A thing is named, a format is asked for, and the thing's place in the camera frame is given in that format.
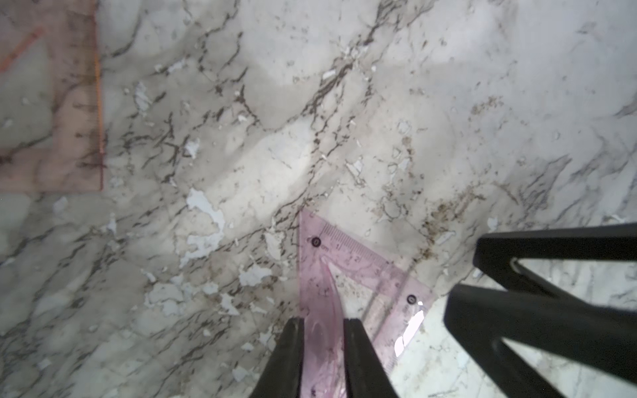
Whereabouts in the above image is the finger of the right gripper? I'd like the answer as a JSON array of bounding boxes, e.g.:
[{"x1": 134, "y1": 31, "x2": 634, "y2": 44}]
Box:
[
  {"x1": 444, "y1": 285, "x2": 636, "y2": 397},
  {"x1": 473, "y1": 223, "x2": 636, "y2": 300}
]

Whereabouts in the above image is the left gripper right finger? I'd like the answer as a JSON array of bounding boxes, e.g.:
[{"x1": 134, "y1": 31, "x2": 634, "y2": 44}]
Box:
[{"x1": 343, "y1": 318, "x2": 398, "y2": 398}]

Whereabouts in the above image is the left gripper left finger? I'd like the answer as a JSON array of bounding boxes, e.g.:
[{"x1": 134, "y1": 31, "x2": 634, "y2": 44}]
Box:
[{"x1": 250, "y1": 318, "x2": 305, "y2": 398}]

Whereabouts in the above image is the pink triangle ruler small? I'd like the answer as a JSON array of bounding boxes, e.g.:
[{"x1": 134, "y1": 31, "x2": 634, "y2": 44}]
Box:
[{"x1": 298, "y1": 209, "x2": 436, "y2": 397}]

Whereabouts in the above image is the pink triangle ruler large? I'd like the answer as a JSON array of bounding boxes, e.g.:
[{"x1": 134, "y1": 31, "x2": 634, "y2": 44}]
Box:
[{"x1": 1, "y1": 1, "x2": 105, "y2": 193}]

